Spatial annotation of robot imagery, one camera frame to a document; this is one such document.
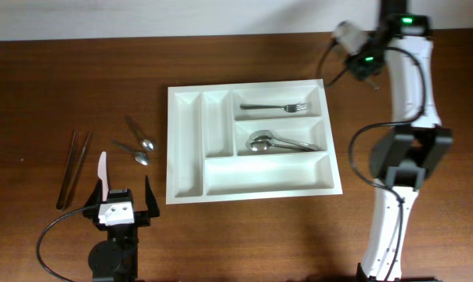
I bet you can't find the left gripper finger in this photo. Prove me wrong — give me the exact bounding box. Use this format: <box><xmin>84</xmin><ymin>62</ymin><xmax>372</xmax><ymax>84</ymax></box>
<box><xmin>85</xmin><ymin>179</ymin><xmax>103</xmax><ymax>207</ymax></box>
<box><xmin>145</xmin><ymin>175</ymin><xmax>160</xmax><ymax>218</ymax></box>

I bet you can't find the metal fork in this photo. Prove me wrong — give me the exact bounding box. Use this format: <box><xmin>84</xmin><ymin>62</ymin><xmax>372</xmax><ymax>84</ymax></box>
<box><xmin>240</xmin><ymin>103</ymin><xmax>308</xmax><ymax>113</ymax></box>
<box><xmin>366</xmin><ymin>78</ymin><xmax>379</xmax><ymax>90</ymax></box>

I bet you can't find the large metal spoon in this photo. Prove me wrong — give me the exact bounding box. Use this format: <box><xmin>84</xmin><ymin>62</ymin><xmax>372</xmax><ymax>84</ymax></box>
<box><xmin>246</xmin><ymin>139</ymin><xmax>319</xmax><ymax>152</ymax></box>
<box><xmin>246</xmin><ymin>130</ymin><xmax>320</xmax><ymax>150</ymax></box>

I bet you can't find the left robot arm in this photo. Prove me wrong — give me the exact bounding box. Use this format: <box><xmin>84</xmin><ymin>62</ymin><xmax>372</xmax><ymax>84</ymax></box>
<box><xmin>82</xmin><ymin>178</ymin><xmax>160</xmax><ymax>282</ymax></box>

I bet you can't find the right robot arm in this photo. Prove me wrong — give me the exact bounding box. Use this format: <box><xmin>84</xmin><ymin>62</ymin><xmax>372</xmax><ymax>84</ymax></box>
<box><xmin>336</xmin><ymin>0</ymin><xmax>453</xmax><ymax>281</ymax></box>

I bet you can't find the white plastic knife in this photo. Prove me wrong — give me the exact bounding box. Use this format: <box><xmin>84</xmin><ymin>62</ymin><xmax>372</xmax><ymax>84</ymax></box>
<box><xmin>97</xmin><ymin>151</ymin><xmax>109</xmax><ymax>201</ymax></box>

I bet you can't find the small teaspoon lower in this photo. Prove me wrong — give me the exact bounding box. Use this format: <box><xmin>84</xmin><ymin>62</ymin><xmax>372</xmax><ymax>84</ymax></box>
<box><xmin>111</xmin><ymin>140</ymin><xmax>150</xmax><ymax>166</ymax></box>

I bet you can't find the small teaspoon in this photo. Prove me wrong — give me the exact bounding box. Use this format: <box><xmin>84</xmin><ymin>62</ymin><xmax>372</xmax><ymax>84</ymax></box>
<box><xmin>111</xmin><ymin>140</ymin><xmax>150</xmax><ymax>166</ymax></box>
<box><xmin>124</xmin><ymin>115</ymin><xmax>154</xmax><ymax>151</ymax></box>

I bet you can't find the small teaspoon upper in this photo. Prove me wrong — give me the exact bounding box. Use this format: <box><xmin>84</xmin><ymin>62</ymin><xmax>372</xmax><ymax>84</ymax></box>
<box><xmin>124</xmin><ymin>115</ymin><xmax>154</xmax><ymax>151</ymax></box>

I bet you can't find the white cutlery tray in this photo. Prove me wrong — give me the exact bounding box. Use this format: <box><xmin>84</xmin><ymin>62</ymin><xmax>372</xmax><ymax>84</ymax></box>
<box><xmin>166</xmin><ymin>80</ymin><xmax>342</xmax><ymax>204</ymax></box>

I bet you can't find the left black cable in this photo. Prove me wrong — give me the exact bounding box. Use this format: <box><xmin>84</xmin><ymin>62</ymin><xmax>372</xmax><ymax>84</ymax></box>
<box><xmin>35</xmin><ymin>206</ymin><xmax>89</xmax><ymax>282</ymax></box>

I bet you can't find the black cable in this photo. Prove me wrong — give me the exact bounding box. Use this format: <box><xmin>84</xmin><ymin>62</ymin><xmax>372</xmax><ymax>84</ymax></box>
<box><xmin>316</xmin><ymin>41</ymin><xmax>428</xmax><ymax>282</ymax></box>
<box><xmin>35</xmin><ymin>206</ymin><xmax>89</xmax><ymax>282</ymax></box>

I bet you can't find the right black cable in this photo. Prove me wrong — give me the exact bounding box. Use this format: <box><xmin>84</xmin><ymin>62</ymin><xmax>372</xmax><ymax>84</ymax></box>
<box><xmin>316</xmin><ymin>41</ymin><xmax>428</xmax><ymax>282</ymax></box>

